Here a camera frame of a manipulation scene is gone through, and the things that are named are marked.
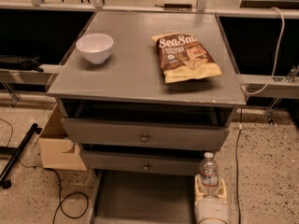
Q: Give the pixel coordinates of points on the grey middle drawer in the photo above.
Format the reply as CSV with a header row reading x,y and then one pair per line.
x,y
141,163

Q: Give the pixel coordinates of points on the black metal stand pole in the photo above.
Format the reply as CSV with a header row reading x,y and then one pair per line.
x,y
14,153

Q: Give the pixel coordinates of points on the brown sea salt chip bag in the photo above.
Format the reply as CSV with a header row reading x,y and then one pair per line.
x,y
182,57

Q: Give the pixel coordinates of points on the grey open bottom drawer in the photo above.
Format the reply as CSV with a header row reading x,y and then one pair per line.
x,y
140,198

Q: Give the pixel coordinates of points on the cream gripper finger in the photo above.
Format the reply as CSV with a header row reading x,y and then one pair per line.
x,y
221,192
199,189

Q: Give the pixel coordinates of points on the clear plastic water bottle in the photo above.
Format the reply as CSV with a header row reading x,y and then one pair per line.
x,y
209,174

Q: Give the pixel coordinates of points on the metal barrier rail frame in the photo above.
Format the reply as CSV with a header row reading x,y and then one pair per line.
x,y
36,79

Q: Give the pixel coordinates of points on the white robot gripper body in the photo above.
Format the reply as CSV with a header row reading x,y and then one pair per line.
x,y
210,206

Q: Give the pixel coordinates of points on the white ceramic bowl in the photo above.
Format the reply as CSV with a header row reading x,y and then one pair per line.
x,y
95,48

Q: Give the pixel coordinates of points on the grey wooden drawer cabinet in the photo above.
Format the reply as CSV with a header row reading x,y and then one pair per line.
x,y
133,74

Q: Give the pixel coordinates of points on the grey top drawer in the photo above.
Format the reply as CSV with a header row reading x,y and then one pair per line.
x,y
136,134

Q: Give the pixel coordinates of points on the black cloth on rail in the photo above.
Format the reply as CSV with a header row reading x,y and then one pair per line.
x,y
19,63

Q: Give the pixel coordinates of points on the cardboard box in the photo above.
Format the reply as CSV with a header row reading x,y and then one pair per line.
x,y
57,150

